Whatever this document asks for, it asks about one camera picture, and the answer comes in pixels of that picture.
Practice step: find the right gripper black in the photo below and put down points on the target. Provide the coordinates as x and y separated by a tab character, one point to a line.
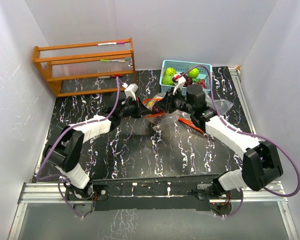
166	104

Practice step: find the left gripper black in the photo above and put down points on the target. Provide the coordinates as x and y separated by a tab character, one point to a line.
138	110

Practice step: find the zip bag with grapes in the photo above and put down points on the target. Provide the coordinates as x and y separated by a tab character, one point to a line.
159	117

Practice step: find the zip bag red seal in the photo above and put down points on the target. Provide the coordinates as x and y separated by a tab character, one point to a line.
198	118

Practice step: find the light blue plastic basket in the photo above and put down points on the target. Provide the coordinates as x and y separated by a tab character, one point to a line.
183	66

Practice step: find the green bumpy fruit bag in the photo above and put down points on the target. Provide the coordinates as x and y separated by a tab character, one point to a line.
170	71

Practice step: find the green fake chili pepper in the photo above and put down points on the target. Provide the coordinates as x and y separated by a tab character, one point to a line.
195	80

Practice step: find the green bumpy fake fruit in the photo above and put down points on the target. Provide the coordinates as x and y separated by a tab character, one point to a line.
194	73

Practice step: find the red fake grape bunch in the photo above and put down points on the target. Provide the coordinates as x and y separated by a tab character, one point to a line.
202	83

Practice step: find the dark purple fake grapes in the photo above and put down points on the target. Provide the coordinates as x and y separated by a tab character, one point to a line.
156	110

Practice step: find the dark red fake fruit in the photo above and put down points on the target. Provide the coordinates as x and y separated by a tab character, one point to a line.
189	81

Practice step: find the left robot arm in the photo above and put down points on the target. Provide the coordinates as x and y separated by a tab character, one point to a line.
66	141

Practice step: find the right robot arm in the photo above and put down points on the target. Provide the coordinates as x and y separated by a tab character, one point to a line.
261	163

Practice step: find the red black item on shelf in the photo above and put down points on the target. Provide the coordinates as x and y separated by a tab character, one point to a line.
110	76

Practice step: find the wooden shelf rack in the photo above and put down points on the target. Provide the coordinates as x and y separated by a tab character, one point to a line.
81	61

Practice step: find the green white marker pen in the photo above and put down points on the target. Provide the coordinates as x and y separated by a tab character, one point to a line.
113	60

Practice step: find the pink white marker pen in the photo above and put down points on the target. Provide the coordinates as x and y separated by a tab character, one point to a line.
111	43

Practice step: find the black base crossbar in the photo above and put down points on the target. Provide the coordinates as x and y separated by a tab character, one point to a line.
159	193

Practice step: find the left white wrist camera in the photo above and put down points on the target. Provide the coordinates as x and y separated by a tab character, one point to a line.
130	91

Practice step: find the aluminium frame rail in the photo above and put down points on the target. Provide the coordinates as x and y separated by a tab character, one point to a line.
150	210

